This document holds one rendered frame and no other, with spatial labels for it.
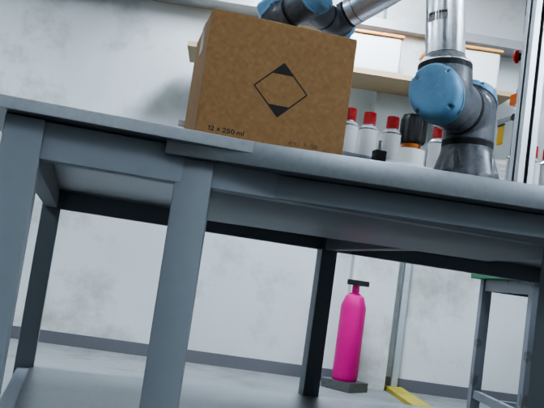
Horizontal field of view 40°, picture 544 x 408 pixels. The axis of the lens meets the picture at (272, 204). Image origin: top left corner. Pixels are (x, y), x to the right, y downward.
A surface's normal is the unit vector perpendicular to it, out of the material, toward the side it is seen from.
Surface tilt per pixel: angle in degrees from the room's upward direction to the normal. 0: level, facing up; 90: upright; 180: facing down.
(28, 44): 90
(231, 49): 90
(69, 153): 90
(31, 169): 90
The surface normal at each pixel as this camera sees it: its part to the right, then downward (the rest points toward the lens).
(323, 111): 0.23, -0.07
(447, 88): -0.60, -0.04
